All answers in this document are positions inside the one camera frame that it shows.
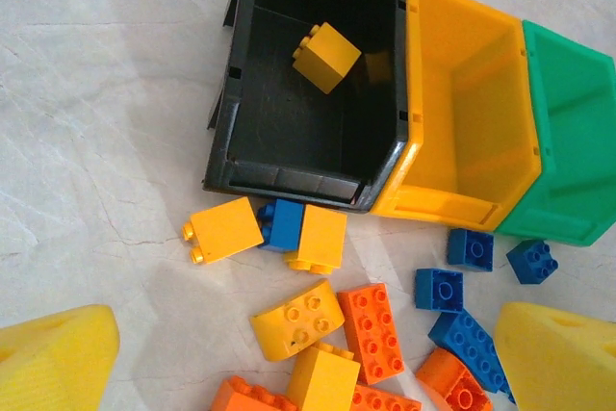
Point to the black plastic bin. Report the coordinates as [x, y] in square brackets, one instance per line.
[289, 141]

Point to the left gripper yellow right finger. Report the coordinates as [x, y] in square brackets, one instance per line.
[563, 367]

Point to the blue long lego brick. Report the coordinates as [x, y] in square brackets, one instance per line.
[471, 348]

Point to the yellow curved lego brick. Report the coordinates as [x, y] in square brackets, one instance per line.
[298, 322]

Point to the green plastic bin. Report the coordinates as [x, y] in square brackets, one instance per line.
[577, 117]

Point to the yellow plastic bin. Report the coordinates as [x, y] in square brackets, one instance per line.
[481, 103]

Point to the orange curved lego brick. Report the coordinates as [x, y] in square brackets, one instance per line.
[452, 384]

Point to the orange long lego brick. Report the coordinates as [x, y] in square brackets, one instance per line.
[373, 331]
[245, 399]
[385, 401]

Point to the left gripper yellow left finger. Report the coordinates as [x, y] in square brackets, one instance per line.
[53, 363]

